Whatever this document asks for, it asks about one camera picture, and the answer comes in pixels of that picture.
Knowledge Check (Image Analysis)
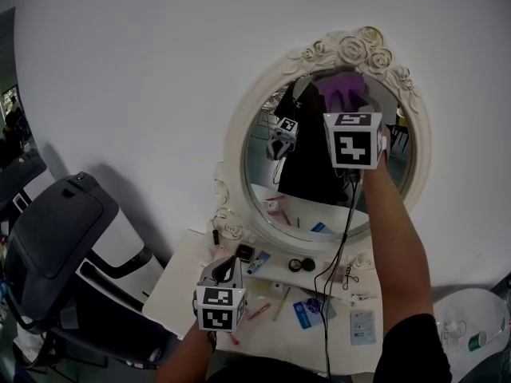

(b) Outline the white oval ornate mirror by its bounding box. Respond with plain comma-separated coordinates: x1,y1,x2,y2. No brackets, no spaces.
222,25,434,257

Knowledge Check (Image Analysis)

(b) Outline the brown square compact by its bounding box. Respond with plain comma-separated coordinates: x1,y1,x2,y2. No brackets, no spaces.
232,243,257,264

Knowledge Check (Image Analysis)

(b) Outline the metal eyelash curler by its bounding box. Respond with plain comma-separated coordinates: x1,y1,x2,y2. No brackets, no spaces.
342,265,361,289

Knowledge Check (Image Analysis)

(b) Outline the blue cosmetic tube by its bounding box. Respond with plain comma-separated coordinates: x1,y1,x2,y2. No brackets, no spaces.
246,251,272,276

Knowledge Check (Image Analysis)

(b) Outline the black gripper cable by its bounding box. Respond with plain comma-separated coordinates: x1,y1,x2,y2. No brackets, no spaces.
312,168,365,379

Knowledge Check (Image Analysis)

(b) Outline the white round side table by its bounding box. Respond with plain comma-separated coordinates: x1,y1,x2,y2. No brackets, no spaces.
432,286,511,383

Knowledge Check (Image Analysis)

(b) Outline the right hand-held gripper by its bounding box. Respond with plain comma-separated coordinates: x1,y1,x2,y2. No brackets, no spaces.
322,111,390,184

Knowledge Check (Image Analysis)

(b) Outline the blue card packet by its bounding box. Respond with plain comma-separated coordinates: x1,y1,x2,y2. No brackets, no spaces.
292,298,338,329

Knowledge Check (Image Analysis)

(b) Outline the white dressing table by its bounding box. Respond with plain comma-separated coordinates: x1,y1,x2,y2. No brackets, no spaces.
141,227,385,375

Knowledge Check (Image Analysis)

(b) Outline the large dark grey cleaning machine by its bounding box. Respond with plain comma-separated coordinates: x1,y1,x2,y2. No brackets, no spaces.
2,171,177,371

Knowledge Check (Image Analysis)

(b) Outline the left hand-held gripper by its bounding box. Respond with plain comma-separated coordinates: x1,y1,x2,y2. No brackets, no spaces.
193,255,248,333

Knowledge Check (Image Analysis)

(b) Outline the wooden nail file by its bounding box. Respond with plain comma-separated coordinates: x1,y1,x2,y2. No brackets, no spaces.
272,286,292,322

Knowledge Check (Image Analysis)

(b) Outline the person's right forearm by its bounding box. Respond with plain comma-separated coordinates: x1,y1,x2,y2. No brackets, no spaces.
360,149,437,333

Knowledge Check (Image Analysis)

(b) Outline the person's black clothing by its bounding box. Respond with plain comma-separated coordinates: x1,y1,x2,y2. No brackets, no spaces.
205,312,454,383

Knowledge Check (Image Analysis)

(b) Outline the person's left forearm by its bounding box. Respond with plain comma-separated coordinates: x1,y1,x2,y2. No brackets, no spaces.
153,324,219,383

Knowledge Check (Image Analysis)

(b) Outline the purple and grey cloth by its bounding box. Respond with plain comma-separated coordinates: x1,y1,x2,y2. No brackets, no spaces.
316,73,373,116

